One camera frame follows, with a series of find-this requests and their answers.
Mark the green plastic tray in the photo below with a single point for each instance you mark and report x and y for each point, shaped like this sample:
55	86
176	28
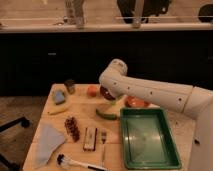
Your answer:
147	140

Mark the white dish brush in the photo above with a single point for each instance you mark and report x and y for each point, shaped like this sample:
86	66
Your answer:
64	162

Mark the black office chair base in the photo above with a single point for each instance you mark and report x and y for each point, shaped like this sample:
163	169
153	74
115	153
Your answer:
7	149

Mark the brown pine cone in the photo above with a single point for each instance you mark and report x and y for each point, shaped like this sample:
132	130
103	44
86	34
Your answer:
72	128

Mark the orange tomato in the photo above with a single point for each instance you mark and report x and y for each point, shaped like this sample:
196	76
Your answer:
92	91

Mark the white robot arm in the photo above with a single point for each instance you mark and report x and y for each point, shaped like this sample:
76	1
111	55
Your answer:
195	102

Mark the green chili pepper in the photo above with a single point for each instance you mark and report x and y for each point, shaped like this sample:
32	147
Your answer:
106	116

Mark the blue sponge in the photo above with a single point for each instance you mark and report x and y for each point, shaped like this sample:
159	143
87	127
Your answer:
58	97

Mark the light blue cloth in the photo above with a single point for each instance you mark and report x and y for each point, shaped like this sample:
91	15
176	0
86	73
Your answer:
49	140

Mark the silver fork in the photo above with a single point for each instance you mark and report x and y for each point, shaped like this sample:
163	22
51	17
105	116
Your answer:
103	140

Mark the dark purple bowl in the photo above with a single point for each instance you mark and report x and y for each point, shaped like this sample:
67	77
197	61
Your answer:
105	93

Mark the dark small cup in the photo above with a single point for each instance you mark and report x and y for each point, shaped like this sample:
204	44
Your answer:
70	86

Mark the brown white eraser block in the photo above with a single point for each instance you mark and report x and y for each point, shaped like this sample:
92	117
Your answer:
90	139

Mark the orange bowl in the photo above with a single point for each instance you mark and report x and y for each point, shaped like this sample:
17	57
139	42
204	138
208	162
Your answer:
135	102

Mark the yellow banana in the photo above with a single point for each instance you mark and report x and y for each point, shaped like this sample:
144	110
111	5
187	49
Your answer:
56	111

